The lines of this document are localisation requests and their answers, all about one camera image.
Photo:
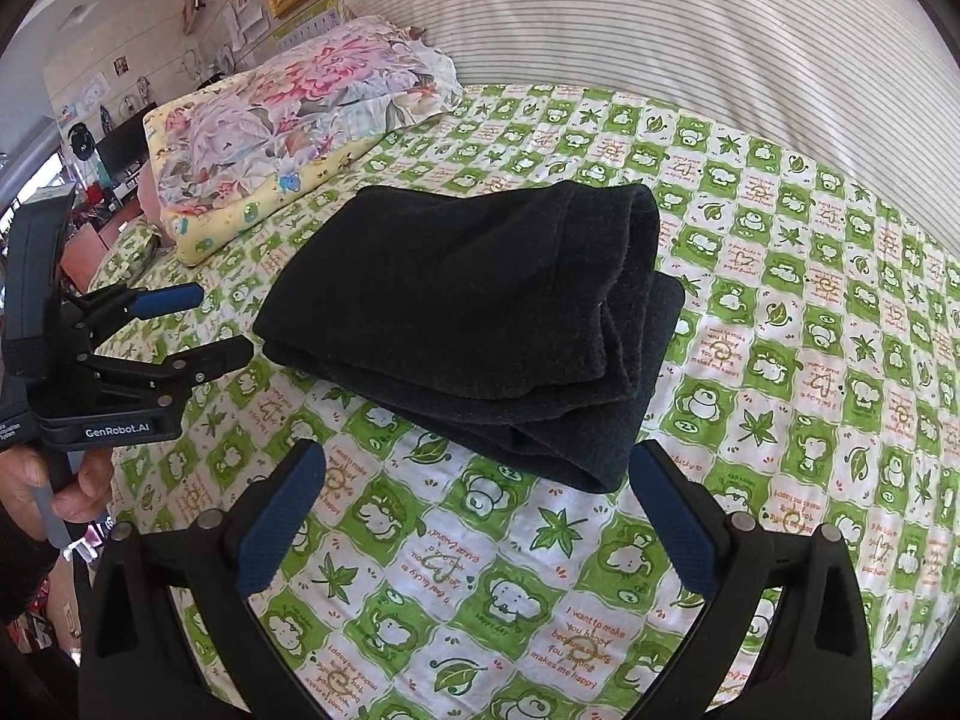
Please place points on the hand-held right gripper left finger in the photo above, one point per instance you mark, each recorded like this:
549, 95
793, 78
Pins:
281, 521

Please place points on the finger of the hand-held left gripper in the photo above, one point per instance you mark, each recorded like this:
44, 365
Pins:
195, 369
165, 300

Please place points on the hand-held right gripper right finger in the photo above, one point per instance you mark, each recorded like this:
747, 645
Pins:
675, 525

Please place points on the black pants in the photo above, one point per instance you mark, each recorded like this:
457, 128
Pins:
465, 322

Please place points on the person's left forearm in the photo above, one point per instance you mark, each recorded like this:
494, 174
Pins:
22, 570

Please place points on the person's left hand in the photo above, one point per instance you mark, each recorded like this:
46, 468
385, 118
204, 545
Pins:
82, 480

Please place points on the green printed pillow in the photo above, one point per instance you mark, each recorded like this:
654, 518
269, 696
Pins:
131, 255

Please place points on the yellow cartoon quilt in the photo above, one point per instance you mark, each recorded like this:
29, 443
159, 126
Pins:
225, 217

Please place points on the pink pillow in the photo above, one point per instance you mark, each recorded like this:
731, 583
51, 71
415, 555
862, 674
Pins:
150, 199

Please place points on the green printed bed sheet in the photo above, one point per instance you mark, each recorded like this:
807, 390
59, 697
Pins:
750, 390

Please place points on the black monitor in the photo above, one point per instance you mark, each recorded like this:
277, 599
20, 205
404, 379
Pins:
120, 146

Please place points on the floral pillow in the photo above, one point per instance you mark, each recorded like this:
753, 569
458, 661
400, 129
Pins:
300, 105

